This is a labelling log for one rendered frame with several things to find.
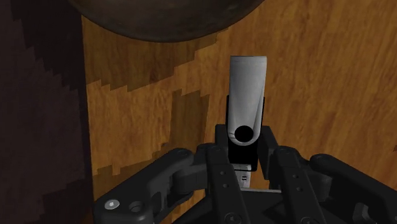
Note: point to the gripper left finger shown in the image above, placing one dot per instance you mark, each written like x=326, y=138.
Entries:
x=186, y=173

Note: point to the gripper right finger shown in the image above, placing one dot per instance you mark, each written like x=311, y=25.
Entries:
x=310, y=176

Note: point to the silver and black flash drive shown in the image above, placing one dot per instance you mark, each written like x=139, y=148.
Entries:
x=245, y=108

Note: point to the dark brown round bowl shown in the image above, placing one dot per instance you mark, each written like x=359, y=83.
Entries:
x=164, y=18

